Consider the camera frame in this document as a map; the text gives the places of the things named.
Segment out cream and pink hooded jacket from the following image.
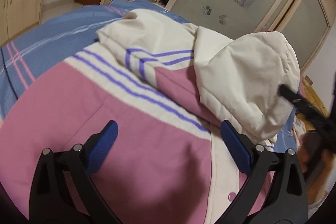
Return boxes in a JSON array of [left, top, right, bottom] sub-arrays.
[[1, 9, 300, 223]]

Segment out white sleeved right forearm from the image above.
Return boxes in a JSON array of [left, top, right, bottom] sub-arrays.
[[308, 192, 329, 219]]

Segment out person's right hand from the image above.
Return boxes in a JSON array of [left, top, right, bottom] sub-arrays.
[[297, 130, 335, 204]]

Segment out floral patterned bedsheet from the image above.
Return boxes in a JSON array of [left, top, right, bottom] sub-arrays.
[[292, 116, 306, 150]]

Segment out wooden slatted headboard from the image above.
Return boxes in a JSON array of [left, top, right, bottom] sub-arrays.
[[300, 76, 329, 117]]

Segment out blue plaid bed quilt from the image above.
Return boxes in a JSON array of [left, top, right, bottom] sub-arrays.
[[1, 0, 295, 155]]

